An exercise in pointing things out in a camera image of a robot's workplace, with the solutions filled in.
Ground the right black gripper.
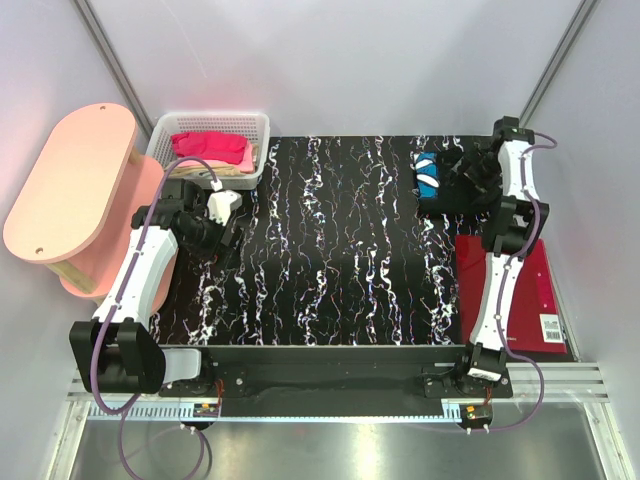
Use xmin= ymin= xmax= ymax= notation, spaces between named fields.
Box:
xmin=448 ymin=145 xmax=501 ymax=205

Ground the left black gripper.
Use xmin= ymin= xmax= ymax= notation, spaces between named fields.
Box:
xmin=182 ymin=205 xmax=245 ymax=270

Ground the black t-shirt with daisy print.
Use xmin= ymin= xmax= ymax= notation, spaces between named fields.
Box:
xmin=413 ymin=147 xmax=502 ymax=215

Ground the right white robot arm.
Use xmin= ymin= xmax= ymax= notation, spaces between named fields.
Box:
xmin=453 ymin=116 xmax=549 ymax=397

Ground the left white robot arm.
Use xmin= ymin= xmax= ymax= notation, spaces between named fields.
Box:
xmin=69 ymin=179 xmax=242 ymax=396

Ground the beige garment in basket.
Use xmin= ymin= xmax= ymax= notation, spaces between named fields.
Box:
xmin=170 ymin=160 xmax=242 ymax=178

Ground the light pink garment in basket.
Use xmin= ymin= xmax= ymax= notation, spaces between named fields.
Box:
xmin=175 ymin=144 xmax=259 ymax=176

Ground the magenta t-shirt in basket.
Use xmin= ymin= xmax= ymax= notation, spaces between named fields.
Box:
xmin=171 ymin=131 xmax=249 ymax=164

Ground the white plastic laundry basket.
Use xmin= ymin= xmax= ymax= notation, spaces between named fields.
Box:
xmin=146 ymin=111 xmax=270 ymax=191

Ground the pink three-tier wooden shelf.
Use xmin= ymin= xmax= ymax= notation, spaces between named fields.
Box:
xmin=3 ymin=103 xmax=164 ymax=303

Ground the black marbled table mat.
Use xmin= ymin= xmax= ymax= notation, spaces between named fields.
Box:
xmin=151 ymin=135 xmax=487 ymax=346

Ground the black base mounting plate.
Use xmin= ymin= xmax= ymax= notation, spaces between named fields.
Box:
xmin=160 ymin=345 xmax=513 ymax=399

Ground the folded red t-shirt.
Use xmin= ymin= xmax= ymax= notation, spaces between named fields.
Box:
xmin=455 ymin=235 xmax=568 ymax=356

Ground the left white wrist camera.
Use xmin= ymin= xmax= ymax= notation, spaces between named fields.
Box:
xmin=207 ymin=180 xmax=242 ymax=226

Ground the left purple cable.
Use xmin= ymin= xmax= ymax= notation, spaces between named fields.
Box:
xmin=89 ymin=157 xmax=224 ymax=476

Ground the purple cable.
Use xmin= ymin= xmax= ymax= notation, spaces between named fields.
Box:
xmin=492 ymin=132 xmax=559 ymax=432
xmin=89 ymin=157 xmax=224 ymax=476

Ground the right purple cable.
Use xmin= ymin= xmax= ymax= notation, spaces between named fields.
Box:
xmin=492 ymin=132 xmax=559 ymax=432

